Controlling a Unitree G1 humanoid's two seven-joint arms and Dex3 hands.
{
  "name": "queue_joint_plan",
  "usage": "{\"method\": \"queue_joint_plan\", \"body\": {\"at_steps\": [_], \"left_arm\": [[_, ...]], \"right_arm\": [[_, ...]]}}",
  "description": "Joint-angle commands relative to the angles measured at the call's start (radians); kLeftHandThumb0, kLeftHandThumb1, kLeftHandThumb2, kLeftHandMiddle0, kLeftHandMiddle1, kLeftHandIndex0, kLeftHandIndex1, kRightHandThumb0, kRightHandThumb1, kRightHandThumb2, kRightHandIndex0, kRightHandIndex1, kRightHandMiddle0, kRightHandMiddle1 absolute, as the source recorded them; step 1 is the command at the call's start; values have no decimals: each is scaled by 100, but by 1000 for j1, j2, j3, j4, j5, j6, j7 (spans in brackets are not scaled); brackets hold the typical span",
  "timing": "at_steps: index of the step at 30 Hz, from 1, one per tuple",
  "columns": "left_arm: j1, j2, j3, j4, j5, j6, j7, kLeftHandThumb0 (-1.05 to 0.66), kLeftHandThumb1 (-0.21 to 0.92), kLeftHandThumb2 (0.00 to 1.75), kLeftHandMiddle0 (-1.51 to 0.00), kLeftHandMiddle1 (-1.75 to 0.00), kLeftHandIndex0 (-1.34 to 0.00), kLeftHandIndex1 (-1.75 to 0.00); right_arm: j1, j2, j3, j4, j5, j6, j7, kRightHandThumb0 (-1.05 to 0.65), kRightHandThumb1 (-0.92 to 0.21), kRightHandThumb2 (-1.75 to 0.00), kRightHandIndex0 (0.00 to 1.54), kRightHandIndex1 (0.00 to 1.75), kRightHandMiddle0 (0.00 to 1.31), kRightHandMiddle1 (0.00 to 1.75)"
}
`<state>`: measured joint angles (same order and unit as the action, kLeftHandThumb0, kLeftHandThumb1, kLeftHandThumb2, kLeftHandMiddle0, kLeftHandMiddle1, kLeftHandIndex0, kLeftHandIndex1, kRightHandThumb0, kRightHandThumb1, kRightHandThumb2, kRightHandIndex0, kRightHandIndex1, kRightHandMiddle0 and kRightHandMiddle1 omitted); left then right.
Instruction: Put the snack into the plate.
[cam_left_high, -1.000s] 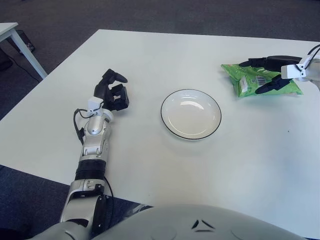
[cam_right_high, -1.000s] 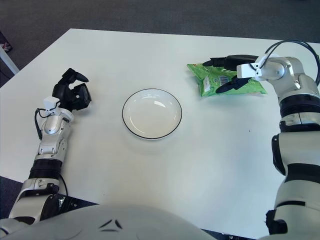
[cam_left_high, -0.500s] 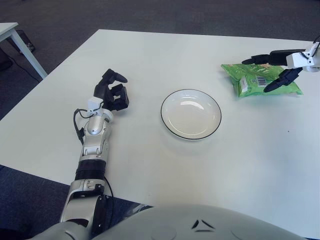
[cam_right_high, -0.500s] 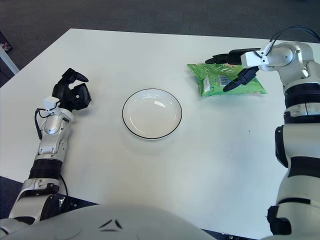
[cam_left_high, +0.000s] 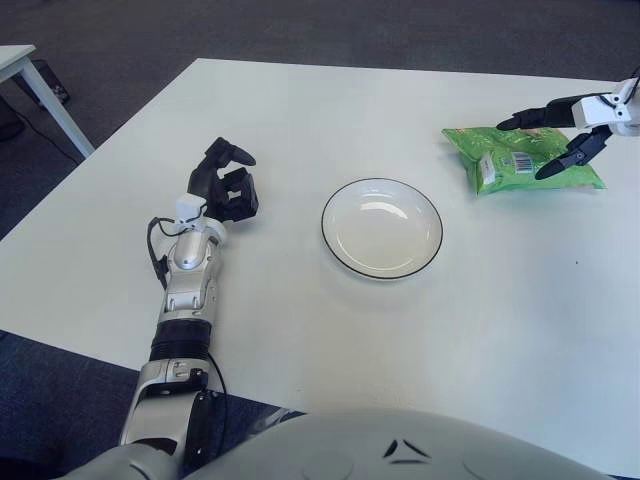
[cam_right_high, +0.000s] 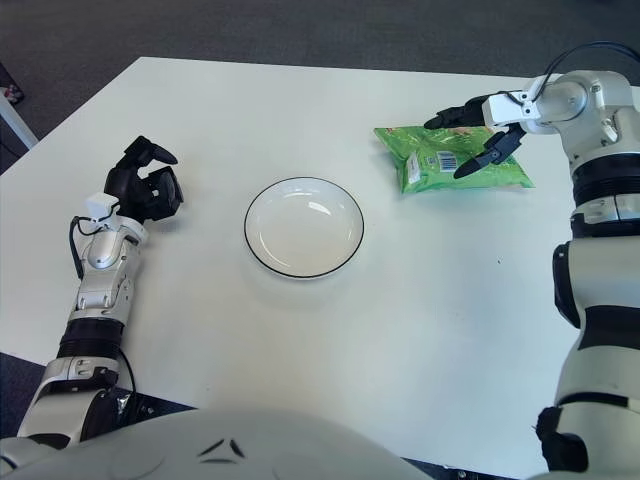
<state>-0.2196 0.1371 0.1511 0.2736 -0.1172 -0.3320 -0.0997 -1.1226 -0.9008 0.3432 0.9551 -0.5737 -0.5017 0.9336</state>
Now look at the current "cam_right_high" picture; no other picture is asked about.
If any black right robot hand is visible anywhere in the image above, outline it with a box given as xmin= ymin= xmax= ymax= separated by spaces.
xmin=423 ymin=94 xmax=527 ymax=180

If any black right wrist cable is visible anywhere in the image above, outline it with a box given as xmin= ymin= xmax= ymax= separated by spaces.
xmin=529 ymin=42 xmax=636 ymax=101

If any green snack bag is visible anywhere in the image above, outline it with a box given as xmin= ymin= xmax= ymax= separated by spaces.
xmin=373 ymin=124 xmax=536 ymax=195

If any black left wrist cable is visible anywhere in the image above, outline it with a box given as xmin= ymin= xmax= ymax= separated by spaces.
xmin=68 ymin=215 xmax=119 ymax=281

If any white side table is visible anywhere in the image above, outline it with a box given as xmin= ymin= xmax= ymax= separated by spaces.
xmin=0 ymin=92 xmax=40 ymax=151

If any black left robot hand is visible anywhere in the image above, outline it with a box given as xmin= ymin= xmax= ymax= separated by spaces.
xmin=103 ymin=134 xmax=185 ymax=225

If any white plate with black rim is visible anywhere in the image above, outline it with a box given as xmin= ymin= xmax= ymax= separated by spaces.
xmin=243 ymin=177 xmax=366 ymax=281

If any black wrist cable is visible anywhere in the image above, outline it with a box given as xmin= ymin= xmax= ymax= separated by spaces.
xmin=68 ymin=215 xmax=119 ymax=281
xmin=529 ymin=42 xmax=636 ymax=101

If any black mesh wastebasket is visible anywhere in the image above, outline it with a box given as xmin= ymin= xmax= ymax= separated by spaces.
xmin=0 ymin=62 xmax=25 ymax=104

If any grey robot torso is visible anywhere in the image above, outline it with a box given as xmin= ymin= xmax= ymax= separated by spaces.
xmin=0 ymin=403 xmax=546 ymax=480

